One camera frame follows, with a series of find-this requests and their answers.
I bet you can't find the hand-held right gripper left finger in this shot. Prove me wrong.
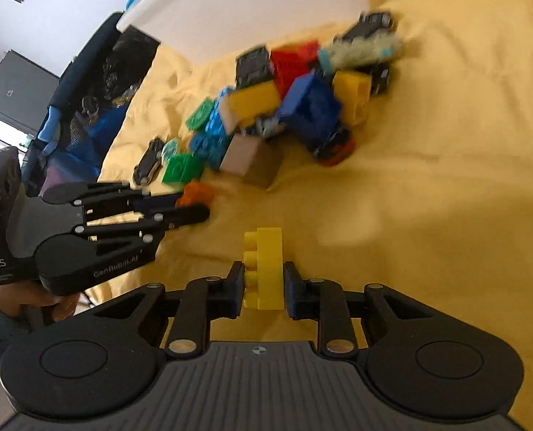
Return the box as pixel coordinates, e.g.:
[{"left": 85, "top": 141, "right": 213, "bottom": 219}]
[{"left": 91, "top": 260, "right": 248, "bottom": 361}]

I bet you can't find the black toy car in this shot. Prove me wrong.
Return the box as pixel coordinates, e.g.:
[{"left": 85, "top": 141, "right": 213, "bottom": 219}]
[
  {"left": 338, "top": 10, "right": 398, "bottom": 46},
  {"left": 235, "top": 46, "right": 274, "bottom": 91},
  {"left": 133, "top": 138, "right": 167, "bottom": 186}
]

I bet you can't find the grey toy piece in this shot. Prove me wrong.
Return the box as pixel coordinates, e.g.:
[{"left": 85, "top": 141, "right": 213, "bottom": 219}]
[{"left": 247, "top": 117, "right": 286, "bottom": 139}]

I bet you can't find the light blue toy car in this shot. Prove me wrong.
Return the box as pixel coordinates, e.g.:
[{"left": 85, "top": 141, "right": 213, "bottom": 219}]
[{"left": 318, "top": 36, "right": 404, "bottom": 73}]

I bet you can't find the wooden cube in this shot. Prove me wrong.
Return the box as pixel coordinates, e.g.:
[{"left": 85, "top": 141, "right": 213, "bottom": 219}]
[{"left": 221, "top": 135, "right": 283, "bottom": 189}]

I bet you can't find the dark blue backpack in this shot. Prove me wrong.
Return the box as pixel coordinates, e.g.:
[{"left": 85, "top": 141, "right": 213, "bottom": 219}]
[{"left": 21, "top": 11, "right": 162, "bottom": 198}]

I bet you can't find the long yellow building brick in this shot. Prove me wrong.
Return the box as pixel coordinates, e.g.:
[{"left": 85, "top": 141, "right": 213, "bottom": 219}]
[{"left": 218, "top": 82, "right": 282, "bottom": 130}]

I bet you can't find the yellow cloth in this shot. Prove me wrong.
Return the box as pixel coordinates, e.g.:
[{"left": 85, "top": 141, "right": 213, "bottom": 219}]
[{"left": 84, "top": 0, "right": 533, "bottom": 431}]

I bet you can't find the red building brick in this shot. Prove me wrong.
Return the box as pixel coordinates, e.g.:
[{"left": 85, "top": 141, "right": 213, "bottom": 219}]
[{"left": 270, "top": 41, "right": 323, "bottom": 99}]

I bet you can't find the light blue building brick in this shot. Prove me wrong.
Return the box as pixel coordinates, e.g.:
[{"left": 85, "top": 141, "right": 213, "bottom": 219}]
[{"left": 205, "top": 92, "right": 232, "bottom": 139}]

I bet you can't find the green round building plate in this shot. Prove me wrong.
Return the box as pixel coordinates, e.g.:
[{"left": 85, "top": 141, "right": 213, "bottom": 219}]
[{"left": 185, "top": 99, "right": 216, "bottom": 130}]

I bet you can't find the red and blue toy car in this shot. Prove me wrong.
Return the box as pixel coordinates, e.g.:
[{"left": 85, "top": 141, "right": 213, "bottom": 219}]
[{"left": 310, "top": 126, "right": 357, "bottom": 168}]

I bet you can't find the white plastic bin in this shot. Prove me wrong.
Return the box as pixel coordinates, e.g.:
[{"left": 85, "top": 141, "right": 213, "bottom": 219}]
[{"left": 116, "top": 0, "right": 370, "bottom": 62}]

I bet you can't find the green building brick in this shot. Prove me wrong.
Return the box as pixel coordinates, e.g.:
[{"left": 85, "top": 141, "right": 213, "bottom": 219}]
[{"left": 162, "top": 153, "right": 204, "bottom": 185}]

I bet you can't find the orange building brick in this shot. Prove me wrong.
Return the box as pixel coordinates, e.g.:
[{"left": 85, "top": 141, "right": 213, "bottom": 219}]
[{"left": 176, "top": 180, "right": 216, "bottom": 209}]

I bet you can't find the large blue building brick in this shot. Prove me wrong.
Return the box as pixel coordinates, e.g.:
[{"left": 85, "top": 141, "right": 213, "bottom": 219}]
[{"left": 278, "top": 74, "right": 343, "bottom": 153}]

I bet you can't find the dark cabinet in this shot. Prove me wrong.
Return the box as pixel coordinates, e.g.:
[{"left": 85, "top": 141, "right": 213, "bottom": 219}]
[{"left": 0, "top": 49, "right": 61, "bottom": 139}]

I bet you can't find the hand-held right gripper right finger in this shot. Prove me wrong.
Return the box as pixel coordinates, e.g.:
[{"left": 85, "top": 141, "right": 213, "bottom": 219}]
[{"left": 283, "top": 260, "right": 444, "bottom": 361}]

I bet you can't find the person's left hand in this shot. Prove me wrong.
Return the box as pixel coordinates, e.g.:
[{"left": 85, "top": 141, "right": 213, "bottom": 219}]
[{"left": 0, "top": 285, "right": 81, "bottom": 321}]

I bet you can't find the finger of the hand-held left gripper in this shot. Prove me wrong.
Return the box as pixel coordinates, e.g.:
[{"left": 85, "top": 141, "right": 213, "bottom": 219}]
[
  {"left": 75, "top": 181, "right": 183, "bottom": 224},
  {"left": 75, "top": 205, "right": 212, "bottom": 252}
]

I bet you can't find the dark toy car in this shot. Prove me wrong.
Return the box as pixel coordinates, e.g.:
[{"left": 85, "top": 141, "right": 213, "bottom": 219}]
[{"left": 369, "top": 65, "right": 393, "bottom": 96}]

